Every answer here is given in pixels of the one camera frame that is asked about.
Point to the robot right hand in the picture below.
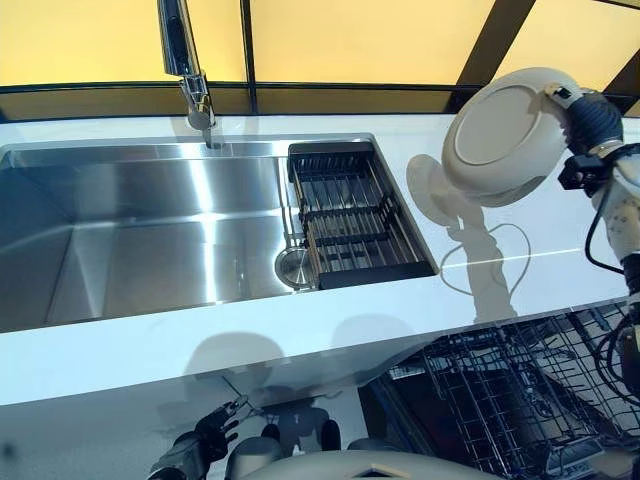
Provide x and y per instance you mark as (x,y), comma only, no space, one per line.
(595,120)

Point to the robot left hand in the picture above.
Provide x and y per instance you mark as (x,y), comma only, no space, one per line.
(212,437)

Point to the cream round plate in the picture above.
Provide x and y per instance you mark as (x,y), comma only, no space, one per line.
(500,135)

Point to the dishwasher door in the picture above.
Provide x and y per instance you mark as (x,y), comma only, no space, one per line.
(415,440)

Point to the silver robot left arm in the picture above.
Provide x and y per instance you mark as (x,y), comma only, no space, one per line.
(175,460)

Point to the robot right leg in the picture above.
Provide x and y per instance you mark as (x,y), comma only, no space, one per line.
(331,435)

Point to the grey robot torso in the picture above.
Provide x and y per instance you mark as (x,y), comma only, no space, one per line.
(360,467)

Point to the round steel drain cover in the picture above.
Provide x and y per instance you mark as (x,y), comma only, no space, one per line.
(294,267)

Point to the stainless steel sink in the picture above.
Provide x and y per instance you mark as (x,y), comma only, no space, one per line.
(150,225)

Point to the black dish drainer basket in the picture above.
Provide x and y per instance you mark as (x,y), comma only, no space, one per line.
(350,215)

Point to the chrome kitchen faucet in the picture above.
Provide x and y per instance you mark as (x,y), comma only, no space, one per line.
(192,80)

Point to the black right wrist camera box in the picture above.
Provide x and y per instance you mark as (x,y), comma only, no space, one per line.
(577,172)

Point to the dark window frame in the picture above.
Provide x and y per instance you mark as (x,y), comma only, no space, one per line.
(247,50)

